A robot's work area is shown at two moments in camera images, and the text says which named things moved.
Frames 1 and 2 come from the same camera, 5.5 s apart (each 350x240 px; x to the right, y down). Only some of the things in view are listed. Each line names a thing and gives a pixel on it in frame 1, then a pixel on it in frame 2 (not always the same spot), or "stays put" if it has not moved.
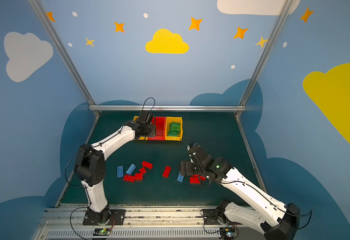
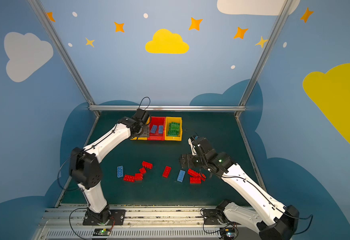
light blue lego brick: [180, 177] stays put
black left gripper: [151, 130] to [145, 131]
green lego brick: [174, 130] stays put
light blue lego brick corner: [120, 171] stays put
